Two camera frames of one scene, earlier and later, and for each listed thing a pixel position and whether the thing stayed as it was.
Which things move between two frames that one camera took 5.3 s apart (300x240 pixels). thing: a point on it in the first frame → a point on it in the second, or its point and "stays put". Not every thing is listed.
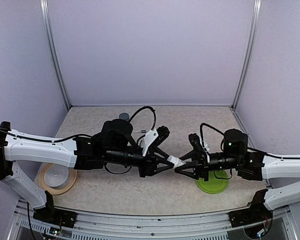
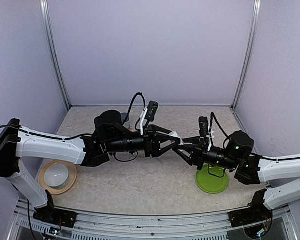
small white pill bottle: (176, 161) → (174, 133)
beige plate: (45, 187) stays put
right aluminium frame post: (248, 56) stays put
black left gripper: (149, 168) → (154, 148)
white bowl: (57, 175) stays put
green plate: (214, 185) stays put
